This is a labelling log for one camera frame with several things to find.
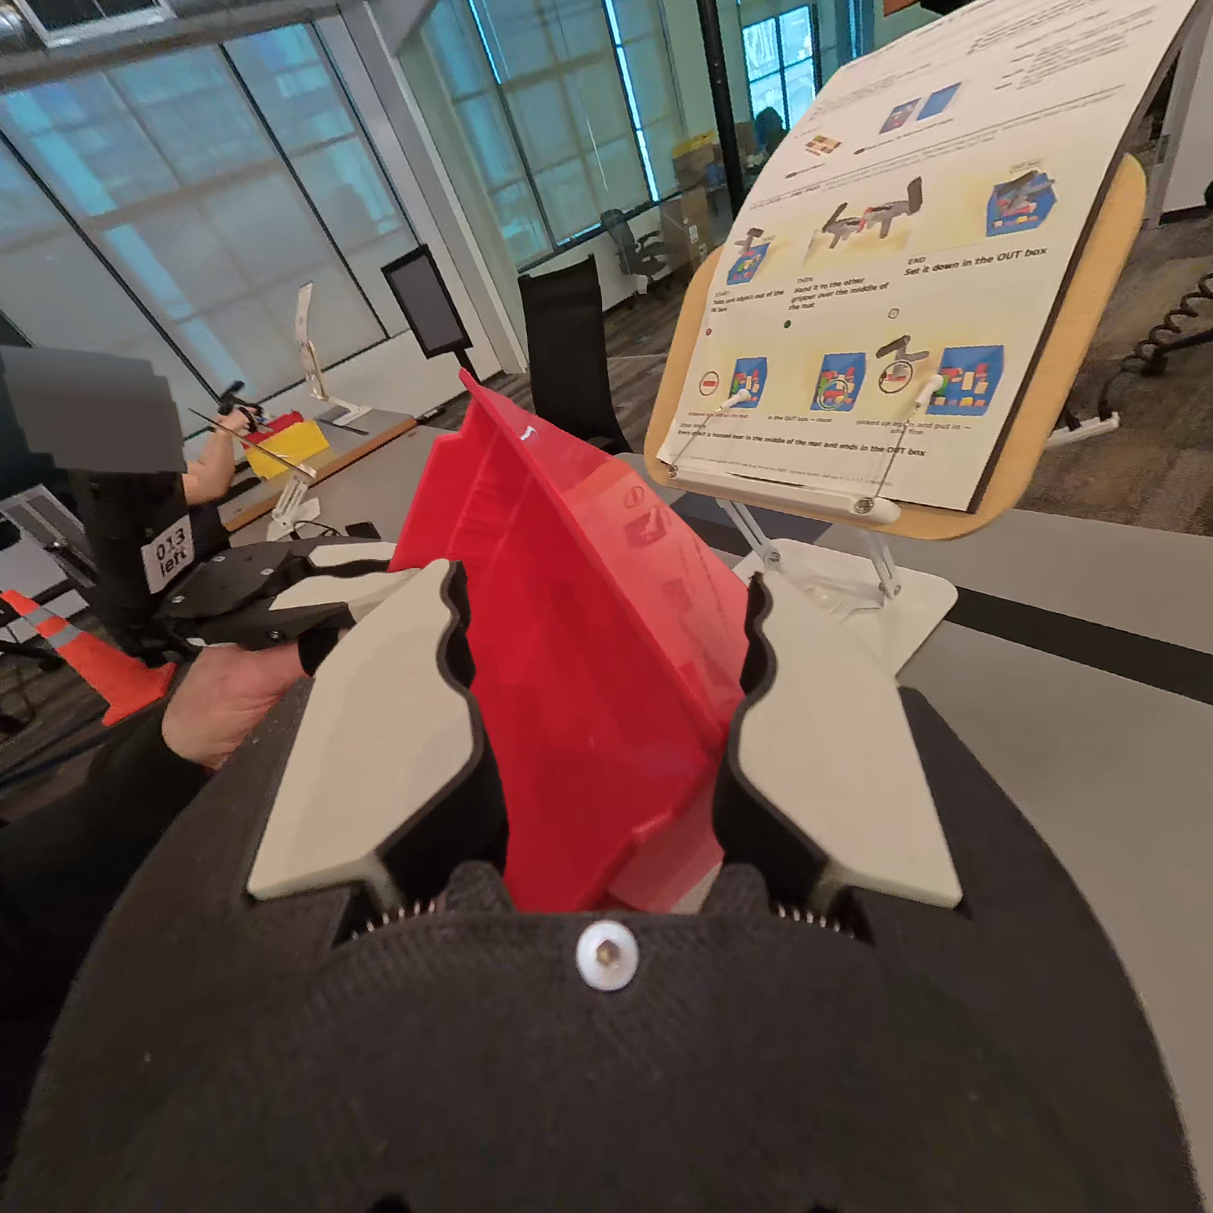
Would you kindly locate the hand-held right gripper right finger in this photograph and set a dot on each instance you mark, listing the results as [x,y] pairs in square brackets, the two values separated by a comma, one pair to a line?
[843,767]

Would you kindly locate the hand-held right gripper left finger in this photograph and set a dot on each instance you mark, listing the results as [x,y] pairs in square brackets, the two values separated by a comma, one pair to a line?
[378,739]

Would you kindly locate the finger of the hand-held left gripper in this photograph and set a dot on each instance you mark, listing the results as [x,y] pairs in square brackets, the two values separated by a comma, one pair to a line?
[351,557]
[322,602]

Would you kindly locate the red plastic bin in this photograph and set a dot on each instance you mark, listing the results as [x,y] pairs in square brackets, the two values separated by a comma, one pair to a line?
[587,663]

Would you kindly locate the another person's forearm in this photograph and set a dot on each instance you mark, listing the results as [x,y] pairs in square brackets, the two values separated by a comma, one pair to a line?
[208,469]

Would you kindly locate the person's left forearm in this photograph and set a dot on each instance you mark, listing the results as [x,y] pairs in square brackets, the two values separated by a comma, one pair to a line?
[75,852]

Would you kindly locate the white round object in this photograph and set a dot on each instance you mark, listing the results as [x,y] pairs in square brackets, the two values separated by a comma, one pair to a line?
[1061,378]

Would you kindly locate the person's left hand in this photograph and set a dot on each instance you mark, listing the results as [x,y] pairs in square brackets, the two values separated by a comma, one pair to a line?
[222,706]

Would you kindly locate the yellow plastic bin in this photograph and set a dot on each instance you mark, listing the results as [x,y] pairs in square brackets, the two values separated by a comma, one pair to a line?
[289,450]

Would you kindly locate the small red bin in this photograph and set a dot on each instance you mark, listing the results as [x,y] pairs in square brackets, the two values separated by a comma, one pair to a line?
[278,420]

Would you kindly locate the orange traffic cone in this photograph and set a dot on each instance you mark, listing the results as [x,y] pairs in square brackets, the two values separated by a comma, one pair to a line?
[85,663]

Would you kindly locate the black monitor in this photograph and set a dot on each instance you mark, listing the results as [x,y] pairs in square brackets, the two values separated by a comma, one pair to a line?
[426,299]

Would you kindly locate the black chair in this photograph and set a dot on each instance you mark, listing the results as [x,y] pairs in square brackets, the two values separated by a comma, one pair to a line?
[569,351]

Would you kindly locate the white power strip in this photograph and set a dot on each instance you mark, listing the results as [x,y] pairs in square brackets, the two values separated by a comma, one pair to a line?
[1080,426]

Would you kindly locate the grey office chair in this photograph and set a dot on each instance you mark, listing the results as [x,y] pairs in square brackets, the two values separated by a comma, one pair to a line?
[639,251]

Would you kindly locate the cardboard box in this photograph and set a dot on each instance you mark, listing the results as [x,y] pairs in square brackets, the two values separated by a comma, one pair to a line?
[684,227]

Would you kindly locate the printed instruction sheet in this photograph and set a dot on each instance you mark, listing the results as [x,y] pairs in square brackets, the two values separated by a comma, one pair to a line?
[899,237]

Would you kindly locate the black pole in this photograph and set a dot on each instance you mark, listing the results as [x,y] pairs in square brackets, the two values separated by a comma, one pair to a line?
[717,114]

